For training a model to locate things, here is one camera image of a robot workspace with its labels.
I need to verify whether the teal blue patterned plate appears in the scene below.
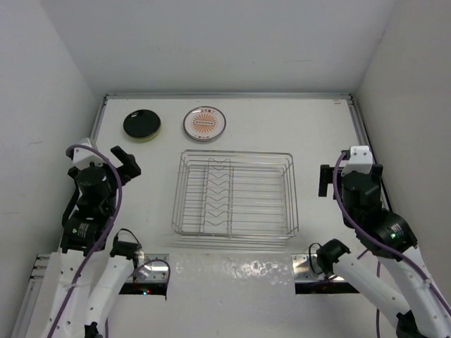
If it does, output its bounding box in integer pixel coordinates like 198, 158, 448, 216
128, 132, 160, 144

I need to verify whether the black plate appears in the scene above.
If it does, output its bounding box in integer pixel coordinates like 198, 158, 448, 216
123, 109, 161, 139

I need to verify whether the white plate orange sunburst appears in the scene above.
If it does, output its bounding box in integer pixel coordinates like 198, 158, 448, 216
183, 106, 227, 142

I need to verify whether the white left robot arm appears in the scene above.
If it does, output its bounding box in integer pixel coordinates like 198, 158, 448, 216
37, 143, 141, 337

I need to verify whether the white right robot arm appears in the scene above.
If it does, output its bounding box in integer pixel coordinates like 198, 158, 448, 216
316, 165, 450, 337

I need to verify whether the steel right mounting plate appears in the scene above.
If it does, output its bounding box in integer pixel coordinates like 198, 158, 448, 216
292, 253, 339, 283

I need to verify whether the steel mounting plate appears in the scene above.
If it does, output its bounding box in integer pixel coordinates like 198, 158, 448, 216
131, 253, 171, 283
292, 253, 339, 283

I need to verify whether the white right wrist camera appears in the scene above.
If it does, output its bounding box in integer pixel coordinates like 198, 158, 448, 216
341, 145, 373, 177

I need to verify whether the aluminium table edge rail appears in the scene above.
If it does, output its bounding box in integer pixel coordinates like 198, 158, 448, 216
347, 95, 371, 147

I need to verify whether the steel wire dish rack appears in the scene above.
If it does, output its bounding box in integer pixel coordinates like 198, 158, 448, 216
171, 149, 299, 240

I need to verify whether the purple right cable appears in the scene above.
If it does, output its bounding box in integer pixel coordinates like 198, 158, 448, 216
333, 151, 451, 338

